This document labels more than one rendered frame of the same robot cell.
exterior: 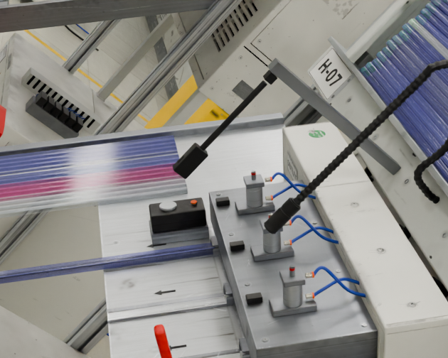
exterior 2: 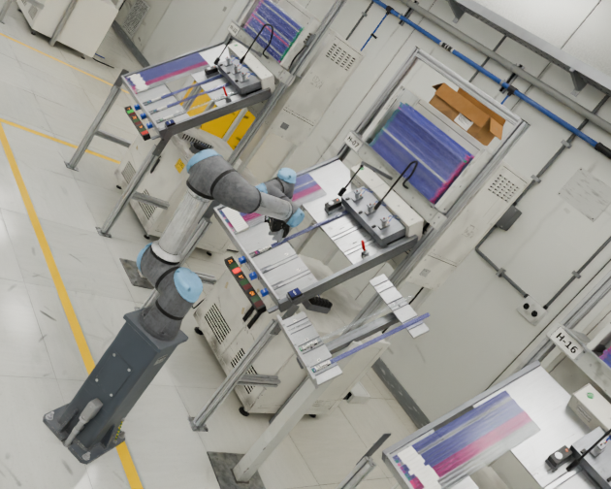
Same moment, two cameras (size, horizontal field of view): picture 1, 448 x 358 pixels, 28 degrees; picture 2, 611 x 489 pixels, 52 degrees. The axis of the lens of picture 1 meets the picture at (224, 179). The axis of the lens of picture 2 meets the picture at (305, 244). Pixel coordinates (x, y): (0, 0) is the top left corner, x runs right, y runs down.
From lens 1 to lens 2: 1.89 m
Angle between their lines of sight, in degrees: 22
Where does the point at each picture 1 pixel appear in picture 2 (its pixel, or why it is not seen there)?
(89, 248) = not seen: hidden behind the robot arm
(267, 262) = (369, 214)
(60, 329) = (219, 238)
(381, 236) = (397, 201)
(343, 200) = (381, 191)
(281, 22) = (296, 96)
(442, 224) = (411, 194)
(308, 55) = (307, 106)
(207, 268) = (348, 218)
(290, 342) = (388, 235)
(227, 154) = (329, 176)
